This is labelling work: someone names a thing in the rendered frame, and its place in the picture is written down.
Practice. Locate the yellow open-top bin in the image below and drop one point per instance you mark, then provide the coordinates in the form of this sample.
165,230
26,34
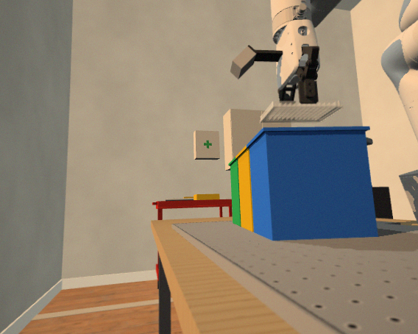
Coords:
245,189

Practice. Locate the blue bin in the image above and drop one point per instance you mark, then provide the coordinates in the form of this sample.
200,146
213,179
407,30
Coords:
311,183

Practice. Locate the green open bin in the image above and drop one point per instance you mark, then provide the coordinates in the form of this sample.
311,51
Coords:
235,191

